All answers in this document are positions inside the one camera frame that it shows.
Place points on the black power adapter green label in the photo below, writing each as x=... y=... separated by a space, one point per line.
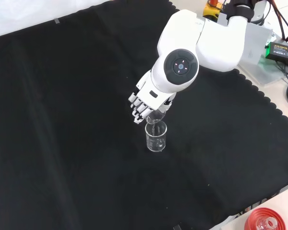
x=282 y=51

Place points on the grey metal base plate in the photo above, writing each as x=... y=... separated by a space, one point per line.
x=268 y=72

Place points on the clear glass beaker with spout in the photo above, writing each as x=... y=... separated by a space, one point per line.
x=156 y=118

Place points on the pale board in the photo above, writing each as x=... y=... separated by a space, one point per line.
x=256 y=43

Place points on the clear glass flask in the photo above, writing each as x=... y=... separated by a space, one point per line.
x=266 y=224

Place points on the red ribbed round lid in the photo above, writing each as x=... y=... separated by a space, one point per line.
x=254 y=215

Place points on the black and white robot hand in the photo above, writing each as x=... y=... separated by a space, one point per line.
x=148 y=95

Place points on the yellow stop button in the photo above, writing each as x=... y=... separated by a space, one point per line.
x=208 y=10

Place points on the black bench cloth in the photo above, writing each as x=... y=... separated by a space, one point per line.
x=62 y=143

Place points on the clear tape strip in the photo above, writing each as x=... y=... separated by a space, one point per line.
x=177 y=227
x=56 y=21

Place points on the clear graduated glass beaker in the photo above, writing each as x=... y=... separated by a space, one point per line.
x=156 y=143

